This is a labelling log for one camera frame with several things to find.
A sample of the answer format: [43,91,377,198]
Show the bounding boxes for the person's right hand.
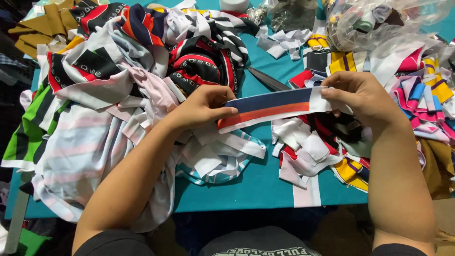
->
[319,71,404,131]

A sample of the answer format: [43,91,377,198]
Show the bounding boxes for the clear plastic bag of trimmings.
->
[324,0,455,55]

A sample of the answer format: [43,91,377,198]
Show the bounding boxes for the dark plastic bag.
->
[269,0,319,33]

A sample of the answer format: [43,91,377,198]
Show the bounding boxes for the green cloth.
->
[14,228,53,256]

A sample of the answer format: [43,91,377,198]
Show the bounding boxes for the pile of white fabric scraps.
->
[256,28,314,61]

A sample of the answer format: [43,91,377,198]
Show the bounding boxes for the person's black printed shirt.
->
[73,226,429,256]

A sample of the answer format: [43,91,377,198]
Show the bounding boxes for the person's left hand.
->
[170,85,239,133]

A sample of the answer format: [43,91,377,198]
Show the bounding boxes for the heap of printed fabric pieces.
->
[1,0,267,234]

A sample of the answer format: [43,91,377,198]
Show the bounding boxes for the heap of colourful fabric scraps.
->
[271,34,455,209]

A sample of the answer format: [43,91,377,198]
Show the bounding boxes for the white tape roll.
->
[219,0,251,13]

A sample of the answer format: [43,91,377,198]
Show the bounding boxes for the small bag of metal buttons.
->
[247,5,271,26]

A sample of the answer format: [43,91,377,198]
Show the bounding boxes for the mustard fabric pieces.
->
[8,0,86,60]

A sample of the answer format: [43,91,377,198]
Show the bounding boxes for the brown fabric piece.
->
[419,138,455,200]

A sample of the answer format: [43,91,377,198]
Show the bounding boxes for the teal table cloth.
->
[4,0,455,220]

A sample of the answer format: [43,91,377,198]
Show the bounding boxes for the grey metal scissors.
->
[247,66,291,92]

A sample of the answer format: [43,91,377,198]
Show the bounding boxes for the navy orange white fabric strip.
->
[217,86,353,134]

